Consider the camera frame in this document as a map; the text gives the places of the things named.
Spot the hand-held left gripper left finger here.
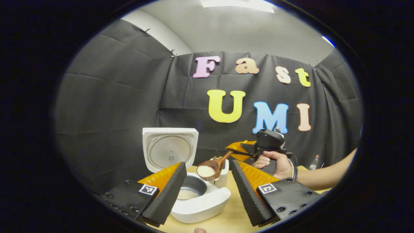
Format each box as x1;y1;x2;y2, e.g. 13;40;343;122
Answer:
99;162;187;228

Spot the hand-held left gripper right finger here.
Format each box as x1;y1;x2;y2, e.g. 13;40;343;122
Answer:
230;159;324;227

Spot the white toaster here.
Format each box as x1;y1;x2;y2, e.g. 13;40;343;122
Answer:
210;157;229;189

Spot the ceiling light panel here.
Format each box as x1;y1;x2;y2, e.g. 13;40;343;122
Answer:
200;0;275;14

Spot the black wrist strap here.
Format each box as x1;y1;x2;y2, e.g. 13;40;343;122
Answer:
289;156;298;180

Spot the brown wooden spoon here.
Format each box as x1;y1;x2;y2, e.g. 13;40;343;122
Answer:
196;150;235;182

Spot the white rice cooker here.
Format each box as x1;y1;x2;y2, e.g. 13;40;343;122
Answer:
142;127;231;224

